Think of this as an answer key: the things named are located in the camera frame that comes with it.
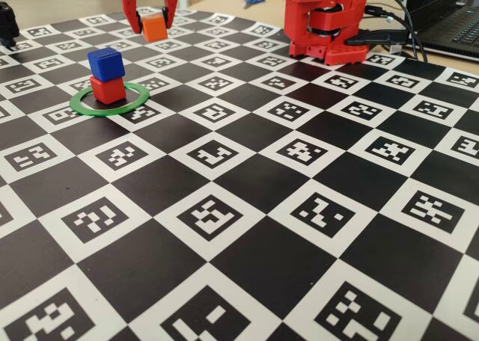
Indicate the black white marker mat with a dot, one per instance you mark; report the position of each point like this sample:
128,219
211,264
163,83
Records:
239,244

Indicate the red cube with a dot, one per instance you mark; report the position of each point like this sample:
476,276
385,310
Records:
107,91

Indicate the blue scissors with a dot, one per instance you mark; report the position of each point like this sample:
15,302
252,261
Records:
254,0

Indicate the black clamp device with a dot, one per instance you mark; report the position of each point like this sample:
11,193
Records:
7,23

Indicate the blue cube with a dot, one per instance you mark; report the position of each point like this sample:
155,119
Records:
106,64

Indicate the small grey adapter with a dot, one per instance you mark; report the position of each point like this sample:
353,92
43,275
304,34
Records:
395,49

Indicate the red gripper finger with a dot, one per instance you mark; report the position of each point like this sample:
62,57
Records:
171,0
130,4

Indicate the red robot arm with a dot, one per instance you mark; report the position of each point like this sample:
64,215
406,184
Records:
299,19

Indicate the black power plug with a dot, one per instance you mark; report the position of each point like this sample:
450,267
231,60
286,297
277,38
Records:
374,37

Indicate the orange cube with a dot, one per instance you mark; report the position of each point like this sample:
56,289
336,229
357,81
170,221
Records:
155,28

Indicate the black laptop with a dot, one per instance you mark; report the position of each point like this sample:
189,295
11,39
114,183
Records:
449,30

